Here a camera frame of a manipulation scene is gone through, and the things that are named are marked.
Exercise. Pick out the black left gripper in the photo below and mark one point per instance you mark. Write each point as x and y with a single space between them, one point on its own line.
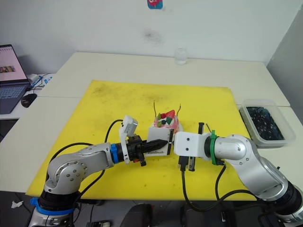
133 147

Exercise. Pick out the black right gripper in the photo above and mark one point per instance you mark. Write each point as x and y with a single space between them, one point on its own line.
192 163

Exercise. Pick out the white matchbox with black strip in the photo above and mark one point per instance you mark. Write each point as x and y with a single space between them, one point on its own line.
158 142

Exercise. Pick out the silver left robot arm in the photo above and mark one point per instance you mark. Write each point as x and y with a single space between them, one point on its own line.
71 170

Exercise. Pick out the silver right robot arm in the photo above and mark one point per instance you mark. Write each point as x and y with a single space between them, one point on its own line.
251 160

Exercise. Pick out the pink cake with fruit topping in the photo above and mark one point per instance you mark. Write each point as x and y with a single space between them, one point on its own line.
166 121

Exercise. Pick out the thin dark candle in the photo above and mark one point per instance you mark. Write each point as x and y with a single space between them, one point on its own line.
155 110
179 110

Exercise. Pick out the blue wrist clamp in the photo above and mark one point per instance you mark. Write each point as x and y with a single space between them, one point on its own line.
114 153

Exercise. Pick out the yellow foam mat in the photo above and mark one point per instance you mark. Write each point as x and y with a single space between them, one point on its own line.
123 106

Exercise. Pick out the clear tray with dark water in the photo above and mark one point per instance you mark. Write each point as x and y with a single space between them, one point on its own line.
264 123

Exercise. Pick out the clear glass jar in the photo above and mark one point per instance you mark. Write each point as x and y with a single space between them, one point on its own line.
180 56

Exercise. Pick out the white and blue packet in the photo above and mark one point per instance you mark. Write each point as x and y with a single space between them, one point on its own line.
48 80

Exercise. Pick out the black computer mouse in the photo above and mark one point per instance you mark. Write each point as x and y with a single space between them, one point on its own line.
29 99

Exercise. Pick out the white power adapter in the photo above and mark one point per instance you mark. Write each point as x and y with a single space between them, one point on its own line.
32 77

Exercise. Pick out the crumpled white paper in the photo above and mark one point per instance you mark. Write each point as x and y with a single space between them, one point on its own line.
17 204

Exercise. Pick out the dark blue laptop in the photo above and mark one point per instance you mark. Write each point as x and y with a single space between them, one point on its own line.
9 80

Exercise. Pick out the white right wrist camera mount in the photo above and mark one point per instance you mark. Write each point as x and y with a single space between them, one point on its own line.
189 144

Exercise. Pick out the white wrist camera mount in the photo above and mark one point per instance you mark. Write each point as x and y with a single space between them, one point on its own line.
129 125
189 144

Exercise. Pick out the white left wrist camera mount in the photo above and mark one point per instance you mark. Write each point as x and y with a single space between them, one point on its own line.
129 125

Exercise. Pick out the pink and blue wall sticker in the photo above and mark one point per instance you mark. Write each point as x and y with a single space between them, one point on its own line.
155 3

